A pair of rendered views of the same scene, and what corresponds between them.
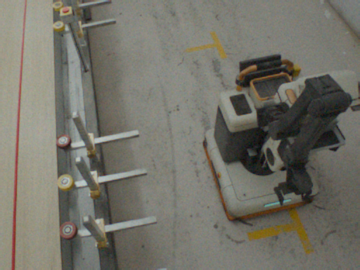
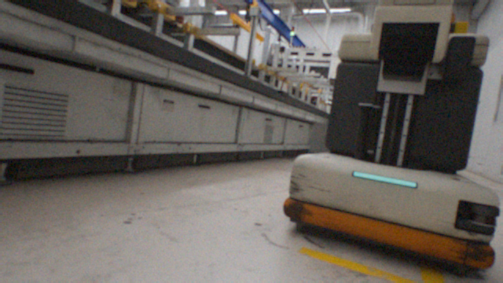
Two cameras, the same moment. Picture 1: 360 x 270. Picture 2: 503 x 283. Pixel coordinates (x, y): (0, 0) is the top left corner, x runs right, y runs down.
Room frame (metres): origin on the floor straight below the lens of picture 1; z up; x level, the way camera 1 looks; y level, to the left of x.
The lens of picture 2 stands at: (-0.44, -0.83, 0.36)
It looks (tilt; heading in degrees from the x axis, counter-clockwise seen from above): 3 degrees down; 25
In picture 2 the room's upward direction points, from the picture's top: 8 degrees clockwise
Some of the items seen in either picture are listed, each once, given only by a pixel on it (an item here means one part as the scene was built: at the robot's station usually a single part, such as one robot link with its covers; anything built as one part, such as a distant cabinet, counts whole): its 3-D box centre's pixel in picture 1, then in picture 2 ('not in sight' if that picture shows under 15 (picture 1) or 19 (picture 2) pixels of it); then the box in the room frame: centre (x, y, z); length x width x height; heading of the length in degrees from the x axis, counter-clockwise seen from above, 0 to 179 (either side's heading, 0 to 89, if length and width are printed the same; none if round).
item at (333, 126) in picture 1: (310, 139); not in sight; (0.68, -0.80, 0.99); 0.28 x 0.16 x 0.22; 90
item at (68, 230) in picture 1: (70, 233); not in sight; (0.53, 0.42, 0.85); 0.08 x 0.08 x 0.11
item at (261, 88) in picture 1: (271, 91); not in sight; (1.08, -0.80, 0.87); 0.23 x 0.15 x 0.11; 90
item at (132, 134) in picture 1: (101, 141); (203, 32); (1.03, 0.22, 0.82); 0.43 x 0.03 x 0.04; 90
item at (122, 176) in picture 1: (105, 179); (174, 12); (0.78, 0.22, 0.83); 0.43 x 0.03 x 0.04; 90
